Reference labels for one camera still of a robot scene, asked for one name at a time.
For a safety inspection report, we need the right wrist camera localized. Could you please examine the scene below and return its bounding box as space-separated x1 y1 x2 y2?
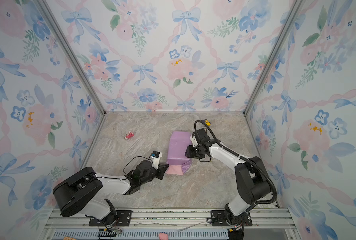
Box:
190 128 211 147

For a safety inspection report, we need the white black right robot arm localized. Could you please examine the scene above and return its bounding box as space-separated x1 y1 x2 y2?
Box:
185 144 276 226

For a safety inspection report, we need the pink object front edge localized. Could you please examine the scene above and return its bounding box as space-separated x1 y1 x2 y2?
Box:
158 233 169 240

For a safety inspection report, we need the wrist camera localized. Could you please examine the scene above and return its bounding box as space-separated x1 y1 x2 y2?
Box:
134 151 163 178
190 128 211 147

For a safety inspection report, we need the grey slotted cable duct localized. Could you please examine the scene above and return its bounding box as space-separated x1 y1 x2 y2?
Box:
48 229 229 240

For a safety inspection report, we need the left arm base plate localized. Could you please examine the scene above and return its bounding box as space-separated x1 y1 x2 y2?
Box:
89 210 133 228

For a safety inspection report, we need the red pink toy figure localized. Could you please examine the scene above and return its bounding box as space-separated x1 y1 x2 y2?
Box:
125 131 135 140

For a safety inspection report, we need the aluminium corner post right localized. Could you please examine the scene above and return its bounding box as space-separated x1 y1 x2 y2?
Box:
243 0 304 118

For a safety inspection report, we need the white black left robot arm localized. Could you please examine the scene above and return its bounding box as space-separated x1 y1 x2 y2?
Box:
53 161 169 227

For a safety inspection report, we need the black corrugated cable conduit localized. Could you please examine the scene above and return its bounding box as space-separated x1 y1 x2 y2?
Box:
194 119 278 205

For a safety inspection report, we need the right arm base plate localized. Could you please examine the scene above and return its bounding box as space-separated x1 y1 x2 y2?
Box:
207 210 253 228

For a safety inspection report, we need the aluminium corner post left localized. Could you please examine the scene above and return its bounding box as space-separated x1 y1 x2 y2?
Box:
34 0 106 116

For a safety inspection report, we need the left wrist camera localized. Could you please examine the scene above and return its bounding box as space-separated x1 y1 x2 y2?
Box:
134 151 163 178

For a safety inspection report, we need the pink purple wrapping paper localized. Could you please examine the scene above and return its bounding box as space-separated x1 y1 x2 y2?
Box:
166 131 192 176

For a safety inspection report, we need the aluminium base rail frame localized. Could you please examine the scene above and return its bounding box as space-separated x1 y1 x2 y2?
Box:
40 208 301 240

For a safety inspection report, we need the aluminium corner post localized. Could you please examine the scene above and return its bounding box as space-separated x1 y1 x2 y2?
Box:
34 0 106 116
243 0 304 118

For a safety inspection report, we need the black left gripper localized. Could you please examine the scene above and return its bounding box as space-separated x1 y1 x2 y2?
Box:
140 163 170 187

